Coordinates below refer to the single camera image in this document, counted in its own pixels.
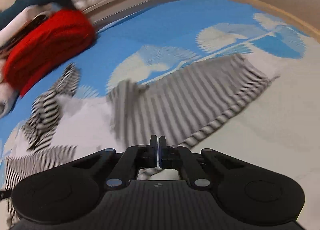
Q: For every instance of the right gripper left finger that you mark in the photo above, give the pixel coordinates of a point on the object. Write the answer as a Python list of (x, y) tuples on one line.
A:
[(134, 159)]

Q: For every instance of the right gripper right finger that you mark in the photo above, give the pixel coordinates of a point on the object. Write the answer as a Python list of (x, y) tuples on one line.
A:
[(182, 159)]

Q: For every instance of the striped black white garment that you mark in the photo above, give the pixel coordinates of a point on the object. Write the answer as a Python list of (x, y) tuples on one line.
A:
[(185, 106)]

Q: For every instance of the blue white patterned bedspread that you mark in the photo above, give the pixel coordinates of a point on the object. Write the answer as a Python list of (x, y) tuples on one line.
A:
[(263, 163)]

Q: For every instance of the white folded blanket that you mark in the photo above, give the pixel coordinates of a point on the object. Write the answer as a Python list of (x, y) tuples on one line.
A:
[(8, 97)]

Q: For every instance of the red folded blanket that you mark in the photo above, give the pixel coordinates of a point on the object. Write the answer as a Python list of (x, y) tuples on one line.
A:
[(62, 36)]

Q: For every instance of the teal shark plush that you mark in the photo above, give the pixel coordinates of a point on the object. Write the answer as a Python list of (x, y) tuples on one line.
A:
[(19, 5)]

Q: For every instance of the white pillow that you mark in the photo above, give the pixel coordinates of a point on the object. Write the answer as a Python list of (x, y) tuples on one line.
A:
[(25, 22)]

